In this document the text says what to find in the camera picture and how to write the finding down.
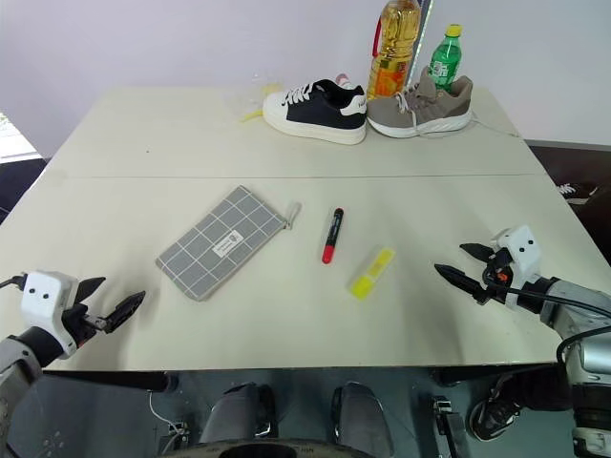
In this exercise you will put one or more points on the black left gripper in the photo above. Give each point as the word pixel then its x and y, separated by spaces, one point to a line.
pixel 82 322

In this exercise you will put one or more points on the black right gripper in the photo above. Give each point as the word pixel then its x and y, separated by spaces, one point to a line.
pixel 498 274

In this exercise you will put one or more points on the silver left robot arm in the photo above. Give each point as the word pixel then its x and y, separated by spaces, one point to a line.
pixel 16 362

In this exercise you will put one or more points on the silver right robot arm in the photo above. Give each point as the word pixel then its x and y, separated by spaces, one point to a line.
pixel 580 329

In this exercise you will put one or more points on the grey checked fabric pencil case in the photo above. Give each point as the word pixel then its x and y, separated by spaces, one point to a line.
pixel 224 241

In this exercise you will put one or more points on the yellow highlighter pen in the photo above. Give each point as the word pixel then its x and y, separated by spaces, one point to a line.
pixel 372 272

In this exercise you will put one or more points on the brown shoe with white laces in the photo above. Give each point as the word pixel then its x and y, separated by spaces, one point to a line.
pixel 580 193

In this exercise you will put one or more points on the red black marker pen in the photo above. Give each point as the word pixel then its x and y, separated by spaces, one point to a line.
pixel 332 235

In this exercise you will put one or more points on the black sneaker on floor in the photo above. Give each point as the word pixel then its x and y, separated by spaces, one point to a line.
pixel 496 405

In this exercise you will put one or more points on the taupe grey sneaker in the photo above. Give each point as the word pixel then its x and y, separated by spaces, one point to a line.
pixel 420 107

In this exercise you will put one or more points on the dark rounded right robot leg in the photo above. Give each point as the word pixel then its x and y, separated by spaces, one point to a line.
pixel 360 417

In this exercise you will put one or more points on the green soda bottle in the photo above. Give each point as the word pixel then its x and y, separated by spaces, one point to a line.
pixel 445 59

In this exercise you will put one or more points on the white and navy sneaker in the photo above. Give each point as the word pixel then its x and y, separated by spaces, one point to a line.
pixel 315 110

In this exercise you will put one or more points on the yellow cooking oil bottle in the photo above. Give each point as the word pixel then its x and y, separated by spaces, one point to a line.
pixel 393 47

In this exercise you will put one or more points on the clear plastic bag with yellow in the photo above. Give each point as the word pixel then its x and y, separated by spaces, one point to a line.
pixel 255 97

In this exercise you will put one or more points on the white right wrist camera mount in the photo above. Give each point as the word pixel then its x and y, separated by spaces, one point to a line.
pixel 522 260

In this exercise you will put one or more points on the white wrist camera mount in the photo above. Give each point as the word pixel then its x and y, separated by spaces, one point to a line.
pixel 45 298
pixel 522 260

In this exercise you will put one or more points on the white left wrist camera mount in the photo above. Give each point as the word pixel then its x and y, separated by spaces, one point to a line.
pixel 45 298

